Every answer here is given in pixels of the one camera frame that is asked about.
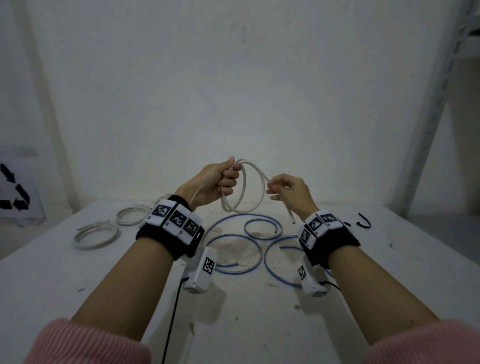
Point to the person's left hand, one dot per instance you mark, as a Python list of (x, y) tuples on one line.
[(202, 185)]

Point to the person's right hand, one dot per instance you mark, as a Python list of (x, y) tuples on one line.
[(294, 195)]

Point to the person's left thumb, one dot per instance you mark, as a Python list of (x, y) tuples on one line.
[(226, 164)]

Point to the person's right thumb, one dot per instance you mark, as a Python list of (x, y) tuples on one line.
[(279, 180)]

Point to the person's right forearm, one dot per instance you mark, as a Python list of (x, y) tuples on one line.
[(375, 292)]

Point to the person's left forearm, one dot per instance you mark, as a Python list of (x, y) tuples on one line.
[(129, 285)]

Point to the black right wristband with markers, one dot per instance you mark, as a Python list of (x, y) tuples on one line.
[(318, 228)]

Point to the black wristband with markers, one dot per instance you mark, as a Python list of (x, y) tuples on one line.
[(176, 219), (318, 228)]

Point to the black left wristband with markers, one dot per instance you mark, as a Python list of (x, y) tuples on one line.
[(176, 219)]

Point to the white metal shelf rack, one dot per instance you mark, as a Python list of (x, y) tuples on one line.
[(435, 112)]

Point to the clear bin with recycling symbol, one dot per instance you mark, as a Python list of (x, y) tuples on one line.
[(17, 191)]

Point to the pink right sleeve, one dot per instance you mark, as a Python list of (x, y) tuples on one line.
[(427, 343)]

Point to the pink sleeve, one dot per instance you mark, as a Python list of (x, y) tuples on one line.
[(427, 343), (86, 343)]

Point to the pink left sleeve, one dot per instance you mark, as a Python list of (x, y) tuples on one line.
[(86, 343)]

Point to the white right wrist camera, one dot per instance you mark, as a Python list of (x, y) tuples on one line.
[(311, 283)]

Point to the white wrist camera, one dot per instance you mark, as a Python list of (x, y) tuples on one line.
[(198, 273), (311, 283)]

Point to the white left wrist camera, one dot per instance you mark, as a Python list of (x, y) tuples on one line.
[(198, 273)]

